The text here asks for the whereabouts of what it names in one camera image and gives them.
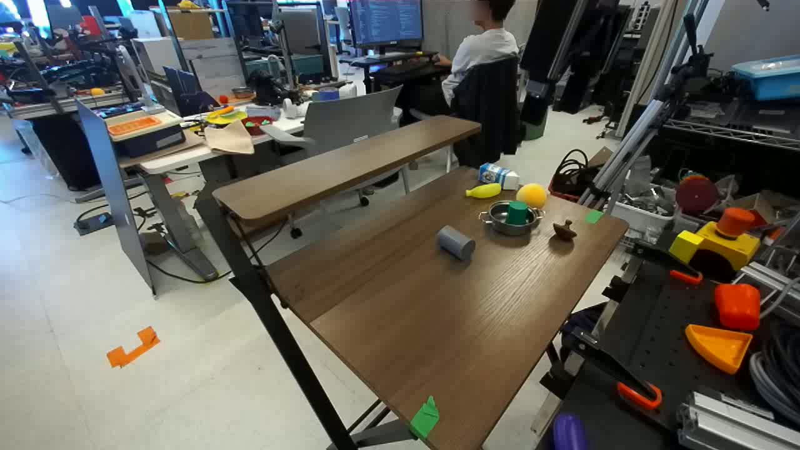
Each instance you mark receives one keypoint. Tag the orange round plushy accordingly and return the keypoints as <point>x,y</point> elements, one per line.
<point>530,197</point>

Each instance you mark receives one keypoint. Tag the grey cylinder cup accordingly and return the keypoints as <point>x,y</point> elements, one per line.
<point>456,244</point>

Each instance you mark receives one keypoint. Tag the raised wooden desk shelf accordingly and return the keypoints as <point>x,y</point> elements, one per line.
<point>334,172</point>

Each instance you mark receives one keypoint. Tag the yellow toy banana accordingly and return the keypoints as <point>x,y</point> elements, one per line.
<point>483,192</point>

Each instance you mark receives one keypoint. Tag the small metal pot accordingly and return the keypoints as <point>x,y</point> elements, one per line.
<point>499,224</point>

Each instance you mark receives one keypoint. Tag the blue white milk carton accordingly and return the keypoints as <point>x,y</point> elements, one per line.
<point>499,177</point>

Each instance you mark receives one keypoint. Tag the grey office chair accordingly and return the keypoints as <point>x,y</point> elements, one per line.
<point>346,124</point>

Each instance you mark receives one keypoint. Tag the green octagonal block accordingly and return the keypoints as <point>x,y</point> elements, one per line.
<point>521,214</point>

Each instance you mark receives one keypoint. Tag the black office chair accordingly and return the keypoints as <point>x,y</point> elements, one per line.
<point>490,108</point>

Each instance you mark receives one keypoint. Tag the brown wooden round lid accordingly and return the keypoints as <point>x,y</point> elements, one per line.
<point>566,230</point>

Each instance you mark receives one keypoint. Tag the black bag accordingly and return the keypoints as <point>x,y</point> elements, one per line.
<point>570,177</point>

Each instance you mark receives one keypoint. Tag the green tape strip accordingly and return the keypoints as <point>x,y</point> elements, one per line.
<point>593,217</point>
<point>425,415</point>

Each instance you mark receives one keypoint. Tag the seated person white shirt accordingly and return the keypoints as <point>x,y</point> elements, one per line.
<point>479,50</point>

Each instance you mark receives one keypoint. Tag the beige paper bag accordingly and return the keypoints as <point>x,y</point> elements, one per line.
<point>229,138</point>

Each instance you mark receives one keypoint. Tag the computer monitor blue screen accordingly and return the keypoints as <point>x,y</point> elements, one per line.
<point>386,23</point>

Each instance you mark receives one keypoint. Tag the white cloth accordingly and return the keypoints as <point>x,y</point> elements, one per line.
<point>638,219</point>

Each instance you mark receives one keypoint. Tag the grey black tripod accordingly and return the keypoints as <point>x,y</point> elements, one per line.
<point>646,134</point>

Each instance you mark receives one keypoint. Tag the purple toy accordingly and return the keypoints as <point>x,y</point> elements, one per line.
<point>568,432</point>

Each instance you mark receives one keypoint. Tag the grey box orange label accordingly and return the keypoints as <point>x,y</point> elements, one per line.
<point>140,129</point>

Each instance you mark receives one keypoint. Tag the black perforated board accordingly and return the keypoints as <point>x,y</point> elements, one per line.
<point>659,334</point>

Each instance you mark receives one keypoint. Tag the grey divider panel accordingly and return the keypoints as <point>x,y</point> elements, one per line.
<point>113,197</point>

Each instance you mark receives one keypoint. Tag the cardboard box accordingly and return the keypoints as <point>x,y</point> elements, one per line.
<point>191,23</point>

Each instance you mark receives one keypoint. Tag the orange floor tape mark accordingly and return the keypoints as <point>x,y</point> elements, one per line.
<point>133,347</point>

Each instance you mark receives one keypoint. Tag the dark red ball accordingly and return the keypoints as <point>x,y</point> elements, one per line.
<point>695,194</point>

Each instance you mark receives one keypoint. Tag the yellow toy block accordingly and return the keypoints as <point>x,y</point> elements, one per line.
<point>715,249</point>

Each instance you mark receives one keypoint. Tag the orange wedge toy block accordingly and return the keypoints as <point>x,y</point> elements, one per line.
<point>719,347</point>

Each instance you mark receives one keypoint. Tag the orange rounded toy block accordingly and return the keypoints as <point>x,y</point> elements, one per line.
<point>739,307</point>

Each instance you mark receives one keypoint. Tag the aluminium extrusion bar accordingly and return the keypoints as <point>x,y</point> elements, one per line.
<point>733,423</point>

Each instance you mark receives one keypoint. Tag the blue plastic box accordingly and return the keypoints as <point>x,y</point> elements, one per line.
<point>769,78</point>

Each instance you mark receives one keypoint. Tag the black metal table frame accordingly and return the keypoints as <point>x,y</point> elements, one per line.
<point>251,290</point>

